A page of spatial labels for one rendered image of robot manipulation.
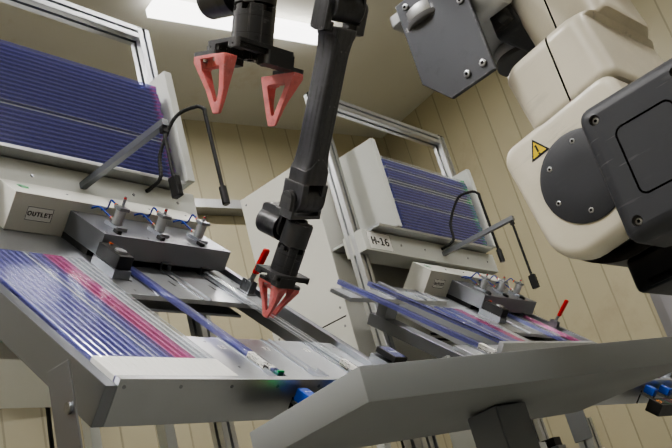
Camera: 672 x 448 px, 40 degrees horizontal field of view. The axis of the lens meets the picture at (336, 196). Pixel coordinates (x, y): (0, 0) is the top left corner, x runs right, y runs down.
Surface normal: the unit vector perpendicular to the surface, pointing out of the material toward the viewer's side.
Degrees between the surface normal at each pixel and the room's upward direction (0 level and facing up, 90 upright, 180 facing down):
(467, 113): 90
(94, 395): 90
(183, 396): 136
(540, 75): 90
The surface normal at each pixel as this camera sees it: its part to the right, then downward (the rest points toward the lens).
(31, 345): -0.64, -0.15
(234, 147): 0.55, -0.47
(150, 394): 0.69, 0.33
